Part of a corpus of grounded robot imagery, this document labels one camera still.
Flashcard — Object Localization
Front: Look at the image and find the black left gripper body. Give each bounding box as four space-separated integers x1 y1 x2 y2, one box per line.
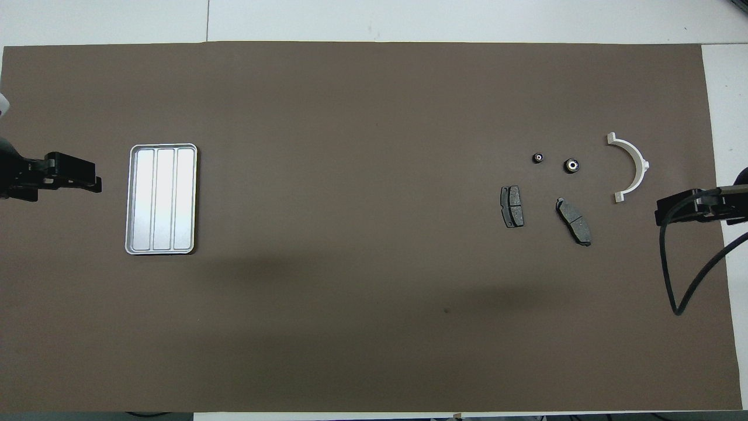
0 136 99 202

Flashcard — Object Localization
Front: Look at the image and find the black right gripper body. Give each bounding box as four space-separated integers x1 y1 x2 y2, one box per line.
656 167 748 224

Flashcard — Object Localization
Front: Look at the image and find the silver metal tray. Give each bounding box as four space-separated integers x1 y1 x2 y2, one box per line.
124 143 199 256

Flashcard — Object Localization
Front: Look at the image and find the curved dark grey brake pad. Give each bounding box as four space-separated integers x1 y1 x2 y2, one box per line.
555 197 593 247

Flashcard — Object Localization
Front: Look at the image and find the rectangular dark grey brake pad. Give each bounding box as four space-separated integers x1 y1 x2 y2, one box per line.
500 185 525 229

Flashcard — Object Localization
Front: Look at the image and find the brown table mat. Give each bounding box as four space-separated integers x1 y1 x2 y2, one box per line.
0 41 743 413

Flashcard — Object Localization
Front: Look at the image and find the white semicircular plastic bracket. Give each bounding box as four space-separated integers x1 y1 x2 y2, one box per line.
606 132 651 203

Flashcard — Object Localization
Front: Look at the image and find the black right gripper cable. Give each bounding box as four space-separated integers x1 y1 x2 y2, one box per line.
659 185 748 316

